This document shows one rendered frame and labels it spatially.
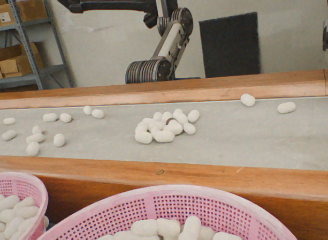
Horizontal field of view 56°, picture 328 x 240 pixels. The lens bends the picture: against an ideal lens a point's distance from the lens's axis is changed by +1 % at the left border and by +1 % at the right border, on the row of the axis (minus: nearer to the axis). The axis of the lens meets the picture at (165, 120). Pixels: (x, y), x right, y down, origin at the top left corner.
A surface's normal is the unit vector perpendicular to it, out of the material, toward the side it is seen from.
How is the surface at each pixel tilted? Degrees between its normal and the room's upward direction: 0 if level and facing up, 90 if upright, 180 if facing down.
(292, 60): 90
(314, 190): 0
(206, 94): 45
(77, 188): 90
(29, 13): 90
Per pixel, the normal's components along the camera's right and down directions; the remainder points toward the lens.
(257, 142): -0.18, -0.91
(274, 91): -0.40, -0.36
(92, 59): -0.31, 0.40
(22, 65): 0.90, 0.00
